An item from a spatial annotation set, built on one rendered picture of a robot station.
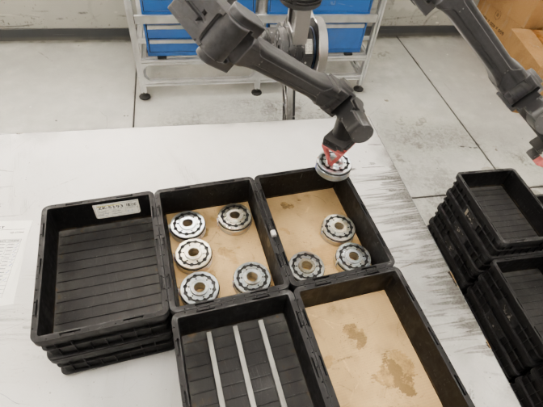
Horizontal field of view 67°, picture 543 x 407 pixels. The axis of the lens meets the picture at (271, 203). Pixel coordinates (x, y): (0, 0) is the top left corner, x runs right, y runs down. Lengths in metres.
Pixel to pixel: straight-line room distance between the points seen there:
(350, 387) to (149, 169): 1.05
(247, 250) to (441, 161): 2.06
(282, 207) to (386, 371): 0.57
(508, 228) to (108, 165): 1.70
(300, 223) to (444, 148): 2.01
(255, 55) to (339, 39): 2.42
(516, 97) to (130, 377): 1.18
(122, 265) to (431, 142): 2.45
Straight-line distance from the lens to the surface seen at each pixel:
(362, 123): 1.02
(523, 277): 2.10
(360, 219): 1.27
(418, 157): 3.01
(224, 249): 1.22
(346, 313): 1.16
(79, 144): 1.81
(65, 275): 1.26
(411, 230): 1.56
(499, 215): 2.12
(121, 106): 3.17
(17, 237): 1.56
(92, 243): 1.30
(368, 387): 1.10
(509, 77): 1.09
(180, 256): 1.18
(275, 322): 1.11
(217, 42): 0.75
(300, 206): 1.34
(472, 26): 0.97
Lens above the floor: 1.84
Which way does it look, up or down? 49 degrees down
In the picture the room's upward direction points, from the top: 7 degrees clockwise
